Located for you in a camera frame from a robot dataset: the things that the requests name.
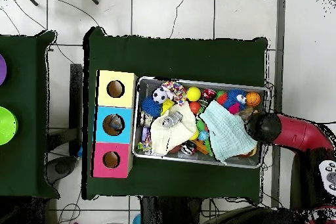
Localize mint green cloth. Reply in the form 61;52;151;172
199;100;258;163

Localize silver mesh bin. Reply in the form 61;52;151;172
132;76;269;169

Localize wooden box with three holes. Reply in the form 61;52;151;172
90;70;138;179

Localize blue spiky ball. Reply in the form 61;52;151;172
141;96;162;118

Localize small soccer ball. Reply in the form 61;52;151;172
152;87;169;104

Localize cream cloth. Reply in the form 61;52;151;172
150;101;198;156

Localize orange ball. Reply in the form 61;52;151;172
188;101;201;115

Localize yellow ball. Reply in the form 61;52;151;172
186;86;202;102

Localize dark green tablecloth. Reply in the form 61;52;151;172
81;26;269;200

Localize blue spiky toy with eyes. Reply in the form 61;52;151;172
215;89;247;115

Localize small orange basketball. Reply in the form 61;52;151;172
245;91;261;107

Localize side table with green cloth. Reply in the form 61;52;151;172
0;30;60;200

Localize lime green disc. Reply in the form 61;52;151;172
0;106;19;146

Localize purple disc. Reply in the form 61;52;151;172
0;53;8;87

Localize thin black floor cable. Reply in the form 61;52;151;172
169;0;190;39

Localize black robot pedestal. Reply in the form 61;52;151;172
138;196;203;224

